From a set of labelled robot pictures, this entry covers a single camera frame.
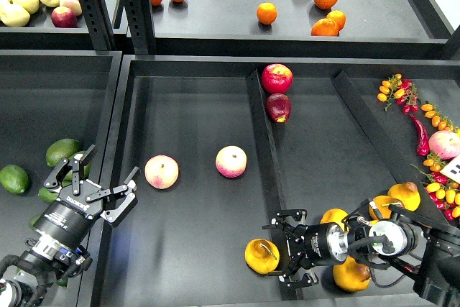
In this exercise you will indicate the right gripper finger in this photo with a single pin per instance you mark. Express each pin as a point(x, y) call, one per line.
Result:
point(304, 277)
point(291, 222)

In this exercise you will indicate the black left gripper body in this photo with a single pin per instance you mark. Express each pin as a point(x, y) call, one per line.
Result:
point(69, 218)

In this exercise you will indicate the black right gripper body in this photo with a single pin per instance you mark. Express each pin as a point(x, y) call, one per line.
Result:
point(315, 245)

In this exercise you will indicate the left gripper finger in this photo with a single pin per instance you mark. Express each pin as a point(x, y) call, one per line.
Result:
point(76, 166)
point(113, 204)

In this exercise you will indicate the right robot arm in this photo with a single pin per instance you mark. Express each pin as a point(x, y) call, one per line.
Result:
point(421, 248)

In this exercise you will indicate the yellow pear beneath right arm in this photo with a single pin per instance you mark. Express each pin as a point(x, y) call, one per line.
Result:
point(382, 206)

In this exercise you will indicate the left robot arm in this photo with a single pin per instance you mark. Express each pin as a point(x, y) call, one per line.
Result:
point(58, 252)

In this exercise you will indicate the green avocado beside upper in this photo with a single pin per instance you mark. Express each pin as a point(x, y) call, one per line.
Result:
point(86, 168)

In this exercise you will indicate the green avocado mid left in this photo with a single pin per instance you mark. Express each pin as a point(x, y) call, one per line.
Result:
point(47, 195)

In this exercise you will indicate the yellow pear under gripper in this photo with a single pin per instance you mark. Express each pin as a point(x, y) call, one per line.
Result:
point(334, 215)

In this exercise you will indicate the yellow pear with brown top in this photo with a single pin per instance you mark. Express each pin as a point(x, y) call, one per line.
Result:
point(407, 193)

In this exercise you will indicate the pink apple left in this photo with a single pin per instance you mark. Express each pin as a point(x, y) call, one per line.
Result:
point(161, 171)

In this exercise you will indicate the pink apple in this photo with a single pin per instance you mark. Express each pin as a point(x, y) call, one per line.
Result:
point(161, 171)
point(231, 161)

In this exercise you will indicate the light green lime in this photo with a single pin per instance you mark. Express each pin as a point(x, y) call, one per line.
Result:
point(14, 179)

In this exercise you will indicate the black left tray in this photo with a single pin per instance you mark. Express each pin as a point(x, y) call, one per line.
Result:
point(46, 96)

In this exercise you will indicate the black tray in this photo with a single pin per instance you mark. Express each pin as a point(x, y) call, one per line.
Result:
point(185, 246)
point(46, 96)

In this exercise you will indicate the pink apple centre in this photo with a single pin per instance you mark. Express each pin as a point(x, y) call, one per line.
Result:
point(231, 161)

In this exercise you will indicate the black middle tray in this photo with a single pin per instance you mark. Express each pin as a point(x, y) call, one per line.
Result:
point(185, 246)

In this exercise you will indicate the dark red apple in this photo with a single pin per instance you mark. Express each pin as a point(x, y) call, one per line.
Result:
point(278, 107)

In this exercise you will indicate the bright red apple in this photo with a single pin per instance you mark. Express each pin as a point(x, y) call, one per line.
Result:
point(276, 78)

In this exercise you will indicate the red chili pepper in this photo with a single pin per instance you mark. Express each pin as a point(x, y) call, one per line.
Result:
point(422, 139)

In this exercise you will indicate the cherry tomato bunch lower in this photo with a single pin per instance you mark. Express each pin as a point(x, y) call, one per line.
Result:
point(443, 191)

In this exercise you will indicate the cherry tomato bunch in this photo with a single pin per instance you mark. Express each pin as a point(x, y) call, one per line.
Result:
point(443, 191)
point(400, 91)

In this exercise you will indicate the red apple on shelf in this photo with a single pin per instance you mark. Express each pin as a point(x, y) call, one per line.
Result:
point(64, 17)

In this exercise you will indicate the white label card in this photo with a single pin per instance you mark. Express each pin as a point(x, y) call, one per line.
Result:
point(452, 169)

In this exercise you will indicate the pink peach right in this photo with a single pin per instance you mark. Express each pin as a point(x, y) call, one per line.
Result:
point(445, 144)

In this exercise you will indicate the cherry tomato bunch upper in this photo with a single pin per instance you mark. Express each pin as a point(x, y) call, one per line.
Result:
point(400, 91)

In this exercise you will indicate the pale yellow apple front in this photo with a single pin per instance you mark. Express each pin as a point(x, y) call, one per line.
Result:
point(13, 15)

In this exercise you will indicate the orange front right shelf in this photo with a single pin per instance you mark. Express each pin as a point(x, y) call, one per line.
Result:
point(325, 27)

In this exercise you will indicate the orange behind front orange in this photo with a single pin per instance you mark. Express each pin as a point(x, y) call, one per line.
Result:
point(339, 17)

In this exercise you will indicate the orange on shelf centre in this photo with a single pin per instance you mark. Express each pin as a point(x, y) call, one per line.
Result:
point(266, 13)

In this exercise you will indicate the black shelf post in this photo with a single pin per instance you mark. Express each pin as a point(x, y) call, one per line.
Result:
point(99, 25)

